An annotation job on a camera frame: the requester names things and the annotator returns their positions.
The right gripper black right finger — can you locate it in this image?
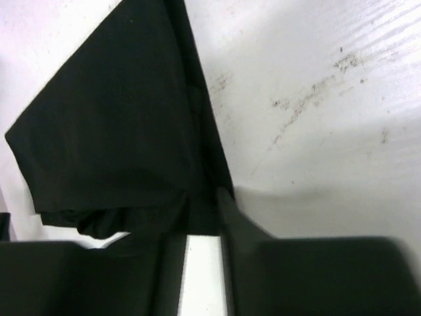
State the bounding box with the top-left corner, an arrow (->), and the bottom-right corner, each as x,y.
216,188 -> 283,315

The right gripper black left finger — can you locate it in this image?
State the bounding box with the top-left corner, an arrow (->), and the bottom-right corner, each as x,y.
98,195 -> 189,315

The black tank top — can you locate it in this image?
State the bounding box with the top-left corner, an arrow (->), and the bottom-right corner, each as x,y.
5,1 -> 233,239

